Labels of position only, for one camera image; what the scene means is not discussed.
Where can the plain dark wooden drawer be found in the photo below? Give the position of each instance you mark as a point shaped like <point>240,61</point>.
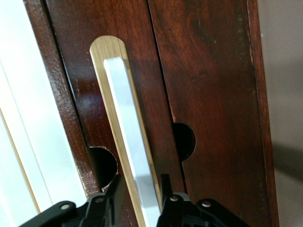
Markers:
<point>213,94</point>

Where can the dark brown wooden drawer cabinet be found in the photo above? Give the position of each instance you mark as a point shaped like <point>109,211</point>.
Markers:
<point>260,94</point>

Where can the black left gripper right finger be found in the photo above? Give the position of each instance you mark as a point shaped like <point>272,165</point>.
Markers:
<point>187,212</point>

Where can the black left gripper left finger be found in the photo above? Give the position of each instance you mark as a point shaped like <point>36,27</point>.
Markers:
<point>104,212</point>

